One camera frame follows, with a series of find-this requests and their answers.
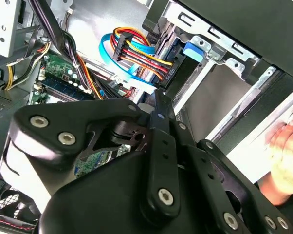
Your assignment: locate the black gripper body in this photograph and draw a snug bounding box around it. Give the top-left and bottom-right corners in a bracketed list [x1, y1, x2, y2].
[38, 151, 225, 234]

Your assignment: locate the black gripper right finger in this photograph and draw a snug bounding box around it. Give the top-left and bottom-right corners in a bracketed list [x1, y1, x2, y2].
[171, 120, 293, 234]

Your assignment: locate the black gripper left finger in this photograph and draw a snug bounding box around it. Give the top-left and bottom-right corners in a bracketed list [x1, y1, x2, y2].
[5, 89, 183, 218]

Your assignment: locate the hard disk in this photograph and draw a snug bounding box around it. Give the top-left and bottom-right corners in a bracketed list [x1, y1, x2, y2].
[158, 36, 254, 144]

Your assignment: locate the blue wire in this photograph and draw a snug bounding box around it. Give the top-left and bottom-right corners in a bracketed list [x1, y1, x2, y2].
[99, 34, 162, 86]

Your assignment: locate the multicolour power wire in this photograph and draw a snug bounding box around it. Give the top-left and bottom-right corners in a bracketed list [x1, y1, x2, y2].
[111, 26, 177, 89]

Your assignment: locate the person hand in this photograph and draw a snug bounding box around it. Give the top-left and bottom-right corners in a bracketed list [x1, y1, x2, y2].
[258, 119, 293, 206]

